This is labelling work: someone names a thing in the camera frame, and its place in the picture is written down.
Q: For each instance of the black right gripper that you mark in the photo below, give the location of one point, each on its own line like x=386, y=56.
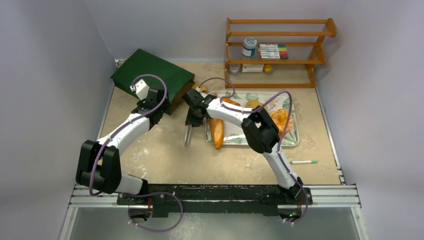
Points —
x=192, y=121

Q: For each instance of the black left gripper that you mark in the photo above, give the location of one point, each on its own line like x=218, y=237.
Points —
x=141, y=103

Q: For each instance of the metal tongs white grips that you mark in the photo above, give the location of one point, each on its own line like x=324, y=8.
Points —
x=187, y=135

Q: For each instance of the orange fake baguette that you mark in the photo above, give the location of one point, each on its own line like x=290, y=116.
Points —
x=216, y=127

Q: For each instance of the green paper bag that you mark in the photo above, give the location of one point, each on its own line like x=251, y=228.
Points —
x=177, y=79

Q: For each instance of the orange fake croissant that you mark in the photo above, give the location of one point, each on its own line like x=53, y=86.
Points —
x=229, y=101

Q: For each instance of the brown fake bread slice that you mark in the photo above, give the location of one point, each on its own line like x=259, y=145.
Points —
x=255, y=104

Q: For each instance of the orange fake bread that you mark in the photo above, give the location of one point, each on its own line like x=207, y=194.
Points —
x=280, y=117

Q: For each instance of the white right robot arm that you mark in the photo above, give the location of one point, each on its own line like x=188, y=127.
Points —
x=260, y=131

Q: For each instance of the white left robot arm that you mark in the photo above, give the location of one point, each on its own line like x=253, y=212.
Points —
x=99, y=164

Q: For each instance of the leaf pattern serving tray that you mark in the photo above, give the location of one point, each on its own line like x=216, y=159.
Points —
x=234, y=135

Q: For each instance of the small grey jar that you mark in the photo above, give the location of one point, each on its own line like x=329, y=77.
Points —
x=234, y=68

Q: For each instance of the white green small box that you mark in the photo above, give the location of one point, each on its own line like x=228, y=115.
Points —
x=252, y=68

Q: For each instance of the small yellow object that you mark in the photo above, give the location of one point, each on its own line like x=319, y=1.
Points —
x=268, y=68

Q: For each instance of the blue jar patterned lid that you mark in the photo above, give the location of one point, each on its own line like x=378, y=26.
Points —
x=249, y=46

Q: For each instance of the set of coloured markers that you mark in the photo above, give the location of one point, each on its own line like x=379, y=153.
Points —
x=273, y=51

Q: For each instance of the green white marker pen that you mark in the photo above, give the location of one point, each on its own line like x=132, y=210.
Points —
x=303, y=162

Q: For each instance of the orange wooden shelf rack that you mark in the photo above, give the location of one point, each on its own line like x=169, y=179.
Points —
x=234, y=43

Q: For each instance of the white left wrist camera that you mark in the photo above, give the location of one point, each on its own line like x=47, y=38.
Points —
x=140, y=89

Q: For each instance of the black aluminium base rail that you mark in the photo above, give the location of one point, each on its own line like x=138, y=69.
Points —
x=267, y=200

